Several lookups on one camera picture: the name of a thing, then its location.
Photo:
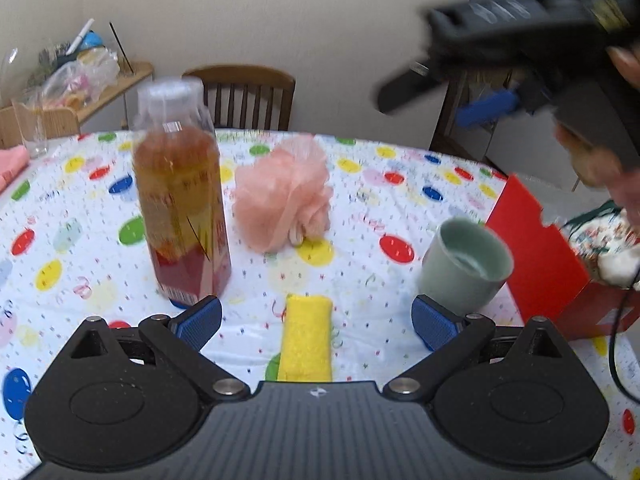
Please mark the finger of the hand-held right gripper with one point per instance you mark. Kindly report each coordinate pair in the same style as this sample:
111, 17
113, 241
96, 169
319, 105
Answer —
405, 87
487, 107

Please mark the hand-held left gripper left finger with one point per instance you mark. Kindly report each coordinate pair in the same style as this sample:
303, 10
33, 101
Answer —
200, 321

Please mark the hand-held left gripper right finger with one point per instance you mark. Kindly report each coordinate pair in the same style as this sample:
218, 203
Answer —
433, 323

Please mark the yellow sponge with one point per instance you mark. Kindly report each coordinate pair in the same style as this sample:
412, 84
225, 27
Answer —
306, 340

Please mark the red cardboard box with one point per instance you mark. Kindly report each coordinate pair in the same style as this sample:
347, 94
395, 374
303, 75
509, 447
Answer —
540, 265

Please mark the printed cream cloth bag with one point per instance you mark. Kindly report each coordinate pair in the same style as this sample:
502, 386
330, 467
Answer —
607, 240

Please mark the person's right hand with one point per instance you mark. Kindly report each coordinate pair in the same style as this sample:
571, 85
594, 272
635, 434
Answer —
595, 165

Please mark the pale green ceramic cup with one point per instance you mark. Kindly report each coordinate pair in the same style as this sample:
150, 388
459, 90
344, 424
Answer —
452, 280

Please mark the clear bottle of amber tea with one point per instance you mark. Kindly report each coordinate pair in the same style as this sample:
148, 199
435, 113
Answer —
180, 195

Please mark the balloon print tablecloth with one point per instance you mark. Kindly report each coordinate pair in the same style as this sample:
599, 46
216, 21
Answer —
75, 240

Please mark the pink mesh bath loofah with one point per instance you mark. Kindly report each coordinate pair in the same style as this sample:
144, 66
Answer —
280, 195

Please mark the dark wooden chair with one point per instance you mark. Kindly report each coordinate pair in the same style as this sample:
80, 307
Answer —
240, 97

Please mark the pink folded cloth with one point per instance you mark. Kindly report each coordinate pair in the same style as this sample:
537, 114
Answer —
11, 165

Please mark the light wooden chair backrest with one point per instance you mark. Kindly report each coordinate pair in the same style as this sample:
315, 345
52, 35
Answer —
55, 122

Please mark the light wooden side cabinet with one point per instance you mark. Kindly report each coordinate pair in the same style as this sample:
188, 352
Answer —
120, 87

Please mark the clear drinking glass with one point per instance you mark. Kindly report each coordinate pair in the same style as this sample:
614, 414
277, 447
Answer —
32, 132

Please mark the clear plastic bag of goods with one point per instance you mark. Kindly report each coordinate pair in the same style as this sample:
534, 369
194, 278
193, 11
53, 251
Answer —
80, 77

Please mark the thin black stick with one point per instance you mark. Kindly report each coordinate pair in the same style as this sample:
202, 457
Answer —
121, 47

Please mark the blue round toy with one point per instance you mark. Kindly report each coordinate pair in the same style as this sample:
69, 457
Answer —
92, 40

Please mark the white marker pen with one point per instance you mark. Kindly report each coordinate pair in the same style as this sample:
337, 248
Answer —
80, 35

